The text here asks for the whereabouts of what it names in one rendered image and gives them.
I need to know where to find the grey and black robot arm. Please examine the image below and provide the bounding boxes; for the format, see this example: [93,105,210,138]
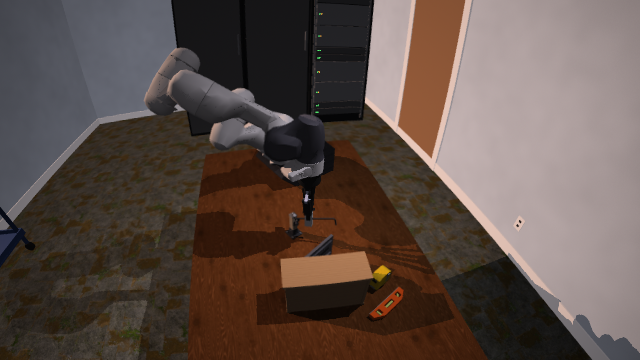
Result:
[144,48,325,182]

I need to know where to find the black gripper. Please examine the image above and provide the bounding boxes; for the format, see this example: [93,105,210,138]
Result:
[298,174,321,227]

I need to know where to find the brown wooden cabinet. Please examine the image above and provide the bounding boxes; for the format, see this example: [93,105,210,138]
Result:
[280,234,373,313]

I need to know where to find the orange spirit level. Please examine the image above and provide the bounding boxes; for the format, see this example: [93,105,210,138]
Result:
[369,287,404,320]

